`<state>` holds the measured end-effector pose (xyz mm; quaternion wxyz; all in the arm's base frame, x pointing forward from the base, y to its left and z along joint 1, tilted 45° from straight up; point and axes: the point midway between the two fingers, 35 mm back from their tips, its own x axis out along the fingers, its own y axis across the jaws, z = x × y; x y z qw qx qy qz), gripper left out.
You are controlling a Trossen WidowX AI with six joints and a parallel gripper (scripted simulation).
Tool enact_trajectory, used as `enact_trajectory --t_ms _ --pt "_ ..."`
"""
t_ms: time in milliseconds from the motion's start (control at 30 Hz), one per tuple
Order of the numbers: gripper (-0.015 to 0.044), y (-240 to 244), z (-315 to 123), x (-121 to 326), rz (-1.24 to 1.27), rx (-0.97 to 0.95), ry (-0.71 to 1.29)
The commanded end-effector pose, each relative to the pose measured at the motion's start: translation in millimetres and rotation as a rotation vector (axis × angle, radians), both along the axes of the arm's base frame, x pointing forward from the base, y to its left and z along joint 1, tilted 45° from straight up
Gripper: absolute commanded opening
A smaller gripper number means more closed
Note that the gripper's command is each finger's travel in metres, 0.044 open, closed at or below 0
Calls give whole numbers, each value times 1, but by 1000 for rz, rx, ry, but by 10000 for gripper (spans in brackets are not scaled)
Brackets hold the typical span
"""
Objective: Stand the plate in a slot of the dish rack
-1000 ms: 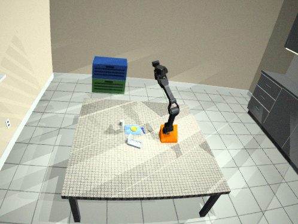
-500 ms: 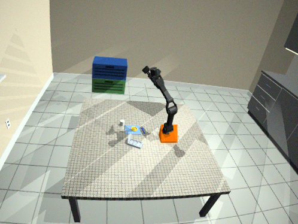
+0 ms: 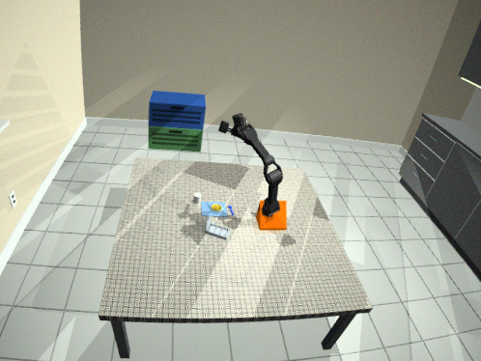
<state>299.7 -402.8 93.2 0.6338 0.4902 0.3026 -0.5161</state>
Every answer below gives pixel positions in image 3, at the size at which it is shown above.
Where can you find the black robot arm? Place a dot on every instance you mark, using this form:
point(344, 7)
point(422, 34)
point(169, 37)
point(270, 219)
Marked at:
point(250, 136)

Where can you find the white cylinder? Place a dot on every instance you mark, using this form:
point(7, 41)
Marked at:
point(197, 198)

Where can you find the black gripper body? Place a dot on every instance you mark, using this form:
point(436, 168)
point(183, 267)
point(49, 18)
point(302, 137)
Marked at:
point(224, 128)

